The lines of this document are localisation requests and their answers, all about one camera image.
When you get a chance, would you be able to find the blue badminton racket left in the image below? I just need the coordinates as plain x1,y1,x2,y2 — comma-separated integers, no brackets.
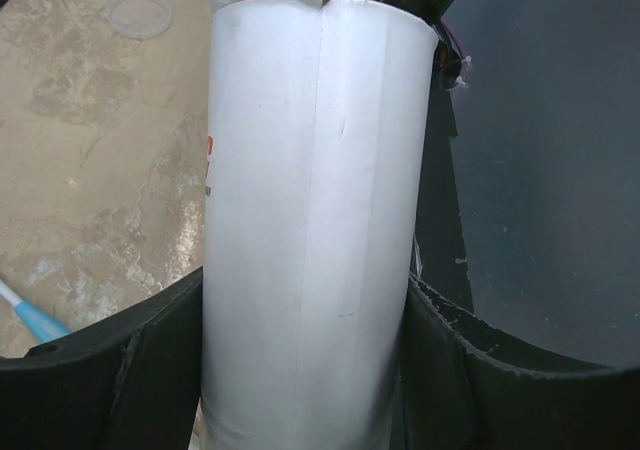
1,281,72,344

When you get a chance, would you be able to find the white shuttlecock tube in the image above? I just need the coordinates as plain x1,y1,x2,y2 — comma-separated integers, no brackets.
201,0,438,449

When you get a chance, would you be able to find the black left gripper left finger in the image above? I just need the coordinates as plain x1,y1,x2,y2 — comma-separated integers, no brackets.
1,270,203,449

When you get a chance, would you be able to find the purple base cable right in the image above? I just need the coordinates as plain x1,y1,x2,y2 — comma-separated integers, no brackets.
439,19,474,93

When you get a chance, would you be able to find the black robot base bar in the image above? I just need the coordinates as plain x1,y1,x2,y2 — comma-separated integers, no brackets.
375,0,473,311

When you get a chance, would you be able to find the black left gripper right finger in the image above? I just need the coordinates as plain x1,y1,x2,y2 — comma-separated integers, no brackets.
400,277,639,449

